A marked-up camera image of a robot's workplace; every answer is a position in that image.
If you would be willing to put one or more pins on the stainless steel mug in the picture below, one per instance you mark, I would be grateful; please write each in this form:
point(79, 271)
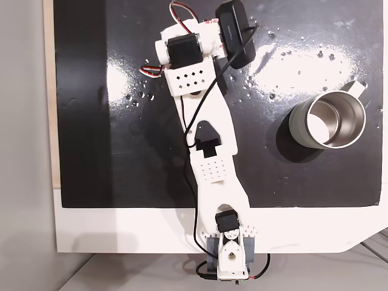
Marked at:
point(333, 124)

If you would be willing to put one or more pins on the black rubber mat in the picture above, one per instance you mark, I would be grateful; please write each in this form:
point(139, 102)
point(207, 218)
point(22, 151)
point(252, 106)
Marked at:
point(121, 157)

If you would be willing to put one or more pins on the grey table clamp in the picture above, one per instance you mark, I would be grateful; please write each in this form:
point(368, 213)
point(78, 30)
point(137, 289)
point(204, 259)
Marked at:
point(212, 248)
point(250, 250)

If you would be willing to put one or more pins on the light wooden board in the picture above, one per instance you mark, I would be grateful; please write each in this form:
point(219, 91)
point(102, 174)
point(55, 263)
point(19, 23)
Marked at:
point(50, 91)

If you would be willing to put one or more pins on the black oval camera box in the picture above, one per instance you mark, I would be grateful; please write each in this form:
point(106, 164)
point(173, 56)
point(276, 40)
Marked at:
point(236, 33)

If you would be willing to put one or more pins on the grey metal frame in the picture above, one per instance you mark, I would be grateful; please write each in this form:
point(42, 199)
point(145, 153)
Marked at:
point(379, 242)

